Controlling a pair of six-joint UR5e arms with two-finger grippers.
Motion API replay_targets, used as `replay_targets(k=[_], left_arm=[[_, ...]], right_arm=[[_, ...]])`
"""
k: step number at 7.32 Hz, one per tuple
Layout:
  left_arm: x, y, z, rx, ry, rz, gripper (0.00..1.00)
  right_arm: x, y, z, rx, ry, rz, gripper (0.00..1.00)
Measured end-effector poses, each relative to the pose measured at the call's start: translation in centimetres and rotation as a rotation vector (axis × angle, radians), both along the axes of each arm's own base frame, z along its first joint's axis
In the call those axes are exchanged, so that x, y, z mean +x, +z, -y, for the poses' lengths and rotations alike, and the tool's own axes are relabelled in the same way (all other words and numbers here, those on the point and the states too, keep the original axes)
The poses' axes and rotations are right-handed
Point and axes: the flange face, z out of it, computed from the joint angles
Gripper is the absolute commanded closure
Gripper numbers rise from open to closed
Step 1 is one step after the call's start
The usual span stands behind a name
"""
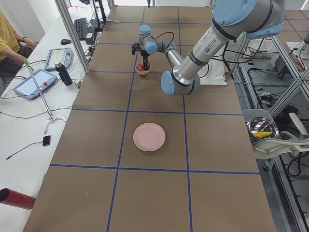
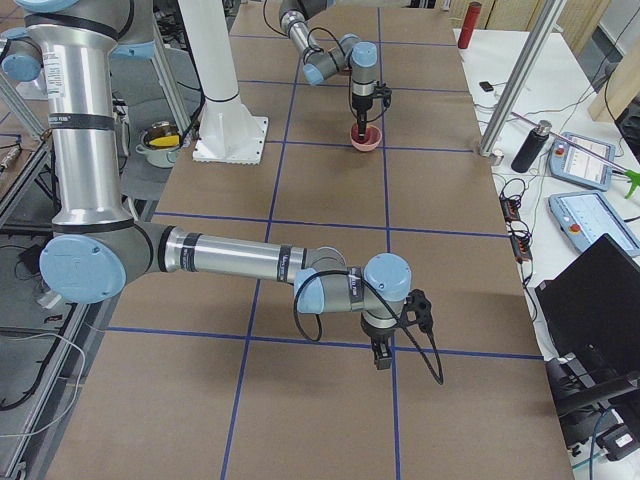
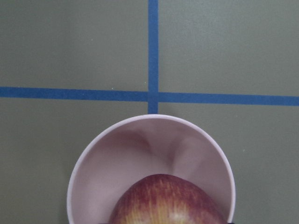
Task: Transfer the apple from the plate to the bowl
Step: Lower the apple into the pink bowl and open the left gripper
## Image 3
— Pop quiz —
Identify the red apple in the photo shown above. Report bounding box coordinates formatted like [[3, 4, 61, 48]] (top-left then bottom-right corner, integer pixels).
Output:
[[108, 174, 227, 224]]

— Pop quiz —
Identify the pink bowl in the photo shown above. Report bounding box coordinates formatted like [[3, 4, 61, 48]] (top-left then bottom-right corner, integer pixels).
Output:
[[67, 114, 235, 224]]

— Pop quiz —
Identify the blue tape line crosswise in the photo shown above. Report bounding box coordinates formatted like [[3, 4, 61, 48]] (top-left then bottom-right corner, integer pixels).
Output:
[[0, 87, 299, 106]]

